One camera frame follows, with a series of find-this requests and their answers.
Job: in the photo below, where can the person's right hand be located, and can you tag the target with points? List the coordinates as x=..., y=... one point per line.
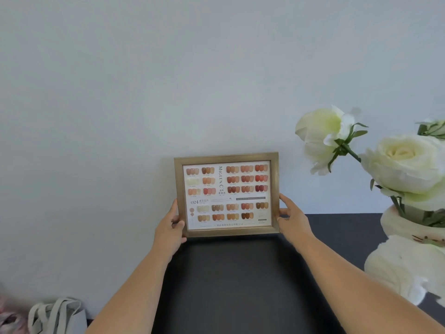
x=295, y=226

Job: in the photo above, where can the person's left hand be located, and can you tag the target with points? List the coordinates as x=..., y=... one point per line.
x=168, y=236

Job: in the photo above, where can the gold framed nail colour chart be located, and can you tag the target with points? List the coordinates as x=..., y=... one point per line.
x=226, y=194

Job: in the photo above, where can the half-closed white rose flower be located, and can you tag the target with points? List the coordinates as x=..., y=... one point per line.
x=318, y=130

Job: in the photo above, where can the white owl-shaped vase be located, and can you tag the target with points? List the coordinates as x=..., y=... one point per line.
x=396, y=260

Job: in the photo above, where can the large white rose flower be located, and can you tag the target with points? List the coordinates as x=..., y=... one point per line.
x=406, y=163

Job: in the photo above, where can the person's right forearm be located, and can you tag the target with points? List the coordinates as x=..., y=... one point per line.
x=365, y=295

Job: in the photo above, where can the person's left forearm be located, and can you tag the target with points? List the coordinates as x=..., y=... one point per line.
x=128, y=299

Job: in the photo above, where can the white tote bag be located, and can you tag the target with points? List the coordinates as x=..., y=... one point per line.
x=59, y=316

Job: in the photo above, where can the pink floral bag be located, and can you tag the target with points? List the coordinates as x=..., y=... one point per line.
x=10, y=320

